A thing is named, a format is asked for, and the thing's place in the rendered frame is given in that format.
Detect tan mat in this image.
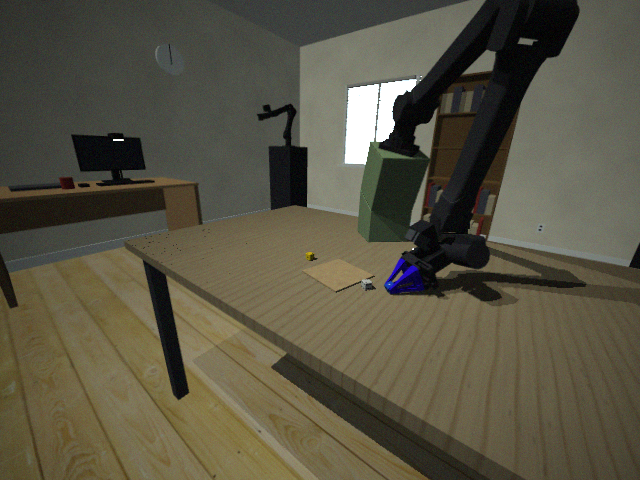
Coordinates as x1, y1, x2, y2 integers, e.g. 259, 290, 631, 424
302, 259, 374, 292

